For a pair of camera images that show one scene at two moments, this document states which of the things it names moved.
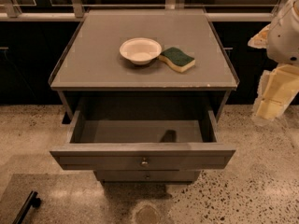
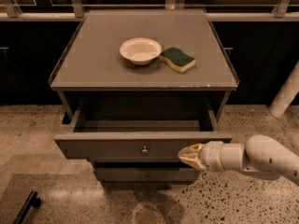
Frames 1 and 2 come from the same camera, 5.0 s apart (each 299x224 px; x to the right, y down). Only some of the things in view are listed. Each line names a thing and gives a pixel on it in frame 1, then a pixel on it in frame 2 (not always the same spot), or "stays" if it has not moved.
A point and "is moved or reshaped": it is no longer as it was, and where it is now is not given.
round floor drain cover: [147, 213] stays
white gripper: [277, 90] -> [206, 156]
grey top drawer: [142, 139] is moved or reshaped
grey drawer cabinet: [142, 89] stays
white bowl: [140, 50] stays
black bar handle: [32, 201] stays
